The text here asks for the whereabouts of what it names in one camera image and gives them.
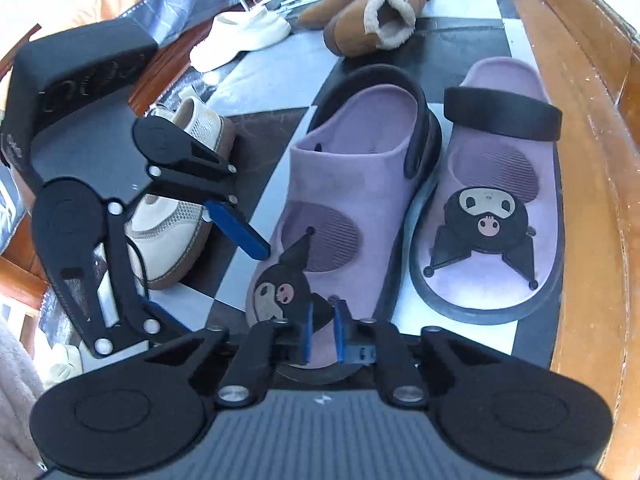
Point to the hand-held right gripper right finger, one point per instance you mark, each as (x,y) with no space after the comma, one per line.
(341,332)

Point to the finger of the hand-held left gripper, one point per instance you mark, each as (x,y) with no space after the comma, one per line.
(125,300)
(240,232)

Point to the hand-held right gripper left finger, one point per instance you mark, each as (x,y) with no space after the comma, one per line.
(306,332)

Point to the cream mesh lace-up shoe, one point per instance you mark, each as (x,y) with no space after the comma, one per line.
(170,240)

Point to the white slipper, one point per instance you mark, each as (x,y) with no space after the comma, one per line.
(60,365)
(235,35)

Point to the pink fleece cloth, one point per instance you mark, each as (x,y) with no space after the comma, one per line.
(17,400)

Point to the black and white checkered mat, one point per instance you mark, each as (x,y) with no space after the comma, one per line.
(280,75)

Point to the brown fleece-lined slipper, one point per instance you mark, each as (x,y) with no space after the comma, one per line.
(350,30)
(325,7)

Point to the wooden frame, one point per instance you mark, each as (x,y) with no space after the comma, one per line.
(600,210)

